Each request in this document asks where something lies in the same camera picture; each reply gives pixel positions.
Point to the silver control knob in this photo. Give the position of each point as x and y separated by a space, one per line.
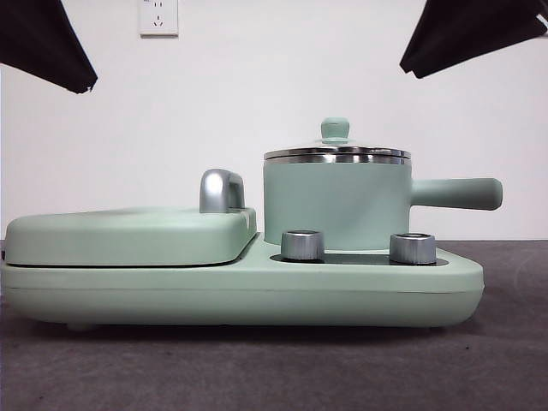
412 249
301 246

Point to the glass lid with green knob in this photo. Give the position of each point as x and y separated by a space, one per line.
336 128

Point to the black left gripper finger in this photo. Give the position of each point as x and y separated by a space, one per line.
38 70
38 30

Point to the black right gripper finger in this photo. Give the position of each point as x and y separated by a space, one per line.
471 21
479 49

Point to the green breakfast machine base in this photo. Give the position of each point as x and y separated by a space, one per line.
299 295

